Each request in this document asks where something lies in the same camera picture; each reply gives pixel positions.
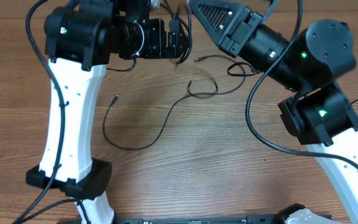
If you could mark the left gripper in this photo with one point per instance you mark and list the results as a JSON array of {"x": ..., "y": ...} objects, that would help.
[{"x": 158, "y": 49}]

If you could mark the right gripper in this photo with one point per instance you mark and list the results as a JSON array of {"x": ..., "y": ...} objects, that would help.
[{"x": 232, "y": 27}]

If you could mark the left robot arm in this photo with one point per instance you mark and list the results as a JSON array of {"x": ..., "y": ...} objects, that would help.
[{"x": 80, "y": 38}]

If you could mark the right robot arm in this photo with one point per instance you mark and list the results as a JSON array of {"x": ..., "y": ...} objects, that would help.
[{"x": 309, "y": 64}]

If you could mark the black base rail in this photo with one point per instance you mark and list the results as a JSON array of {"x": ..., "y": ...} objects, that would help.
[{"x": 295, "y": 213}]

